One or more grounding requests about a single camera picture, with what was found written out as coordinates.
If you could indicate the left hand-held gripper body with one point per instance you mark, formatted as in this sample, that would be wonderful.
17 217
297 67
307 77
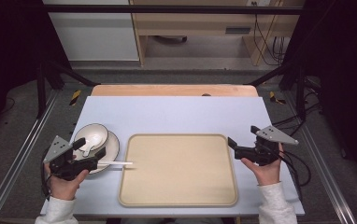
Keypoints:
62 161

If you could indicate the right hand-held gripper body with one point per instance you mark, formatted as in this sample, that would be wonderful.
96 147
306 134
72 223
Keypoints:
265 152

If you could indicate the person's right hand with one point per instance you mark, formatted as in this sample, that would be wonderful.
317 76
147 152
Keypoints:
268 174

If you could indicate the person's left hand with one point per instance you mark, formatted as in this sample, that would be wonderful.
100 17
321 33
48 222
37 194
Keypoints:
64 188

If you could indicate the white ceramic spoon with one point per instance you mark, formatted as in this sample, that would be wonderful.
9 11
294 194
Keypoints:
91 143

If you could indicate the white plate with dark rim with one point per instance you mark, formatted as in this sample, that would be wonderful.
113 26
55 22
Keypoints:
112 149

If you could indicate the white bowl with dark rim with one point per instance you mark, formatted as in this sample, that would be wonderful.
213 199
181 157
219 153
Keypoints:
94 135

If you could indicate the yellow black hazard tape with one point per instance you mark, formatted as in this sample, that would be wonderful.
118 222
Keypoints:
274 98
75 97

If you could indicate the black metal stand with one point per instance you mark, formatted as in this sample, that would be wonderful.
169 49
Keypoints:
42 93
300 93

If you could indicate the beige rectangular tray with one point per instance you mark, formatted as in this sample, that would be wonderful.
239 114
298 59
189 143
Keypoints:
178 171

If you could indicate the pale blue table mat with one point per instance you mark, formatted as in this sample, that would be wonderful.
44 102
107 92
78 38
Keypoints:
173 115

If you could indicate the wooden table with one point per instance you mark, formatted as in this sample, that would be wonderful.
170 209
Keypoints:
167 90

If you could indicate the dark curtain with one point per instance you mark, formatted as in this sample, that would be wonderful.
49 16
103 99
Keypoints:
8 46
345 77

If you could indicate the white cabinet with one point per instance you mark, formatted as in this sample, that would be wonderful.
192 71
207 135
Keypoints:
95 34

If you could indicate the light wooden desk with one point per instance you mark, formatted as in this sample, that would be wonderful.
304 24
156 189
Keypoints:
192 23

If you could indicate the aluminium rail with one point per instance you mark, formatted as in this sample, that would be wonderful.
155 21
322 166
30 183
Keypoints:
323 168
17 155

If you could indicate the black horizontal frame bar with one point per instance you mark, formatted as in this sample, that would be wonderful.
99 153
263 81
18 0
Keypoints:
167 9

